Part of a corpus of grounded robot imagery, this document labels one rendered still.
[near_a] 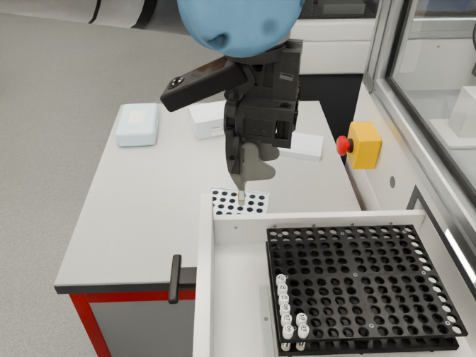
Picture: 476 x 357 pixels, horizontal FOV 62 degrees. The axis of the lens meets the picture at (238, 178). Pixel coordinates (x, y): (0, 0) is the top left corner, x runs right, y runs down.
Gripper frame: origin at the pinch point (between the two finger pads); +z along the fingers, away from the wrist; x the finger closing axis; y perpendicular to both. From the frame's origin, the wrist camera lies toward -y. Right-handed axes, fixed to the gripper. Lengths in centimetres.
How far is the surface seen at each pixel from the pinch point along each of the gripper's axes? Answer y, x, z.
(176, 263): -6.1, -11.1, 6.6
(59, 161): -124, 108, 97
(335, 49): 13, 74, 10
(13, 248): -110, 47, 97
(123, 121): -37, 36, 17
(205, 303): -0.3, -17.2, 5.0
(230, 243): -1.3, -0.1, 14.0
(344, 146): 16.1, 24.7, 9.6
